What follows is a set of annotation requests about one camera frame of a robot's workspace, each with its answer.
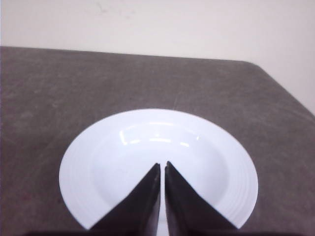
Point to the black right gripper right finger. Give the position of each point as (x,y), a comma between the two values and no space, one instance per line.
(187,213)

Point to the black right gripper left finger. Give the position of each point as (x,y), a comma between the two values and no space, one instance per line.
(137,214)

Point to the white plate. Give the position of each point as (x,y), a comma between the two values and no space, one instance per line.
(106,161)

